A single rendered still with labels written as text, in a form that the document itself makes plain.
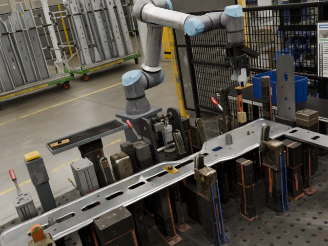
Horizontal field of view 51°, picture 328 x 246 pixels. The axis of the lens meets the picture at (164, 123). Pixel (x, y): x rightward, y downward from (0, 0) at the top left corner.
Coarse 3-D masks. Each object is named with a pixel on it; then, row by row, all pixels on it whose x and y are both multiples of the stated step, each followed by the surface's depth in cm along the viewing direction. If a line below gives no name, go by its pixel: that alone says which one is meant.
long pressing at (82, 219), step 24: (264, 120) 183; (216, 144) 165; (240, 144) 161; (192, 168) 147; (96, 192) 142; (144, 192) 136; (48, 216) 131; (96, 216) 126; (0, 240) 122; (24, 240) 119
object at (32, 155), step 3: (36, 150) 153; (30, 153) 151; (33, 153) 150; (36, 153) 150; (39, 153) 150; (24, 156) 149; (27, 156) 148; (30, 156) 148; (33, 156) 148; (36, 156) 148; (39, 156) 149; (27, 159) 146; (30, 159) 147; (33, 159) 149
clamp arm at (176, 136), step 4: (172, 132) 164; (176, 132) 163; (176, 136) 163; (180, 136) 164; (176, 140) 164; (180, 140) 165; (176, 144) 164; (180, 144) 165; (176, 148) 166; (180, 148) 165; (184, 148) 166; (180, 152) 165
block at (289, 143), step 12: (288, 144) 157; (300, 144) 155; (288, 156) 157; (300, 156) 157; (288, 168) 160; (300, 168) 161; (288, 180) 162; (300, 180) 162; (288, 192) 165; (300, 192) 165
